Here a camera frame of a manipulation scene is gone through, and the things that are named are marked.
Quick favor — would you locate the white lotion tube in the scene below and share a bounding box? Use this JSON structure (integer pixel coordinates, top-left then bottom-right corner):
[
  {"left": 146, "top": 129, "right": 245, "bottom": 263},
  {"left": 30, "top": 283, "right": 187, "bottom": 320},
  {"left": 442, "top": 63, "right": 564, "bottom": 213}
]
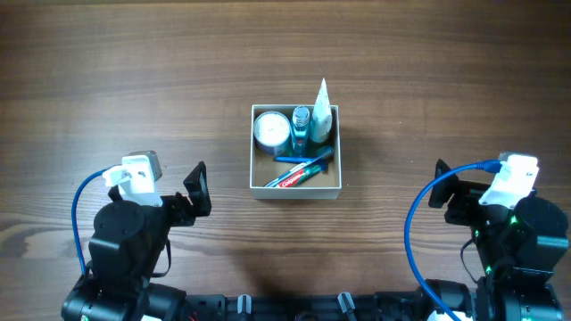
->
[{"left": 310, "top": 78, "right": 333, "bottom": 144}]

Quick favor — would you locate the cotton swab jar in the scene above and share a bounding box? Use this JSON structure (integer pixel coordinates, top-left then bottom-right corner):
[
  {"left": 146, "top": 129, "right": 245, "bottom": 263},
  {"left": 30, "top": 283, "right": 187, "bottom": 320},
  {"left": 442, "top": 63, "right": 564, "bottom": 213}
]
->
[{"left": 253, "top": 111, "right": 291, "bottom": 156}]

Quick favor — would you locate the blue mouthwash bottle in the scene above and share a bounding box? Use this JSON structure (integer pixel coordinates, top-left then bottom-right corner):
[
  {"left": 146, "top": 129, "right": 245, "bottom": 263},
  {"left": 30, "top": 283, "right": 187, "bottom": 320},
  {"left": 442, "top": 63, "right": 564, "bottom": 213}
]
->
[{"left": 291, "top": 106, "right": 310, "bottom": 156}]

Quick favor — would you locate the blue cable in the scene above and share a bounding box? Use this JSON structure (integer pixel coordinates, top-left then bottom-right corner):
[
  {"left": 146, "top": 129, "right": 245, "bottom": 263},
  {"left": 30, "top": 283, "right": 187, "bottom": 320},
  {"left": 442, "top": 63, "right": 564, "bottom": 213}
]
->
[
  {"left": 70, "top": 164, "right": 120, "bottom": 277},
  {"left": 403, "top": 159, "right": 503, "bottom": 321}
]

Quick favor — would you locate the left blue cable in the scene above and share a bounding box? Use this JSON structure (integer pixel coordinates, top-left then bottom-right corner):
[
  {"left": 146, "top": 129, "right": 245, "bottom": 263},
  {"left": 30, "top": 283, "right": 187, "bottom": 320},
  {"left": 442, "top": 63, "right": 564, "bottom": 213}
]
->
[{"left": 70, "top": 164, "right": 120, "bottom": 277}]

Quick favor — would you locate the Colgate toothpaste tube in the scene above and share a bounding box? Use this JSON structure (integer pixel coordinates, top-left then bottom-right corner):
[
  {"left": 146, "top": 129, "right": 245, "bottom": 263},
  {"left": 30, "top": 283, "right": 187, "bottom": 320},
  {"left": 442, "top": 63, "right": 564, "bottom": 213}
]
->
[{"left": 277, "top": 163, "right": 328, "bottom": 188}]

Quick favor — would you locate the right blue cable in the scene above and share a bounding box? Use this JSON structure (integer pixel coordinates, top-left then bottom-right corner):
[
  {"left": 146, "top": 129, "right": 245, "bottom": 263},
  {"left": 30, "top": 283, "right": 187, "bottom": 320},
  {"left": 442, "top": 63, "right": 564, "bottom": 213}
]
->
[{"left": 403, "top": 159, "right": 503, "bottom": 321}]

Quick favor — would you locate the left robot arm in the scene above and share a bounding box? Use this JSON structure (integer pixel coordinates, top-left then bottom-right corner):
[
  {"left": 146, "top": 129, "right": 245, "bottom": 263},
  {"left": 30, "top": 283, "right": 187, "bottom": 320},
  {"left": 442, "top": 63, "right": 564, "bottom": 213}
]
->
[{"left": 61, "top": 162, "right": 211, "bottom": 320}]

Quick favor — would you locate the white cardboard box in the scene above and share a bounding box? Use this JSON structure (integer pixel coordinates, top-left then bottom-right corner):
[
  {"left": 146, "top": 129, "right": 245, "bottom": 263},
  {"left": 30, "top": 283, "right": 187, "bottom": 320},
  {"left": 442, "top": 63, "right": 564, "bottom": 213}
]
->
[{"left": 249, "top": 104, "right": 343, "bottom": 200}]

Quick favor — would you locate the blue disposable razor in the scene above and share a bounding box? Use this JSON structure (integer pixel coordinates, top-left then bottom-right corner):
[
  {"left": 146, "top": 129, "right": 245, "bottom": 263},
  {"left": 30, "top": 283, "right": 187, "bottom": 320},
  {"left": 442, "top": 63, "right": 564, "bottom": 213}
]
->
[{"left": 274, "top": 155, "right": 333, "bottom": 173}]

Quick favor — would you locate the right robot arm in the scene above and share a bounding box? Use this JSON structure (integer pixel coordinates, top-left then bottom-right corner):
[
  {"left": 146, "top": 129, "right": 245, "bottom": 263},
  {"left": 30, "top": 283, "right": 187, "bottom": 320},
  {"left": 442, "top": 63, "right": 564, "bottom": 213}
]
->
[{"left": 413, "top": 153, "right": 569, "bottom": 320}]

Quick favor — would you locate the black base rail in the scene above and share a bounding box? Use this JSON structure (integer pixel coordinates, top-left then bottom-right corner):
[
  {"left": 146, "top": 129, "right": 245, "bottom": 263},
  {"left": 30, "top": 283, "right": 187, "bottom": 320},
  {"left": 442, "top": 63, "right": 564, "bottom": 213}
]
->
[{"left": 179, "top": 292, "right": 443, "bottom": 321}]

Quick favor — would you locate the white blue toothbrush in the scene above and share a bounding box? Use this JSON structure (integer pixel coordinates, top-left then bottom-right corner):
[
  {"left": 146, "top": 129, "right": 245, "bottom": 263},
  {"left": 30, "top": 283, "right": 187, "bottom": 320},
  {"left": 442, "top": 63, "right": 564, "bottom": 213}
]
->
[{"left": 265, "top": 146, "right": 335, "bottom": 187}]

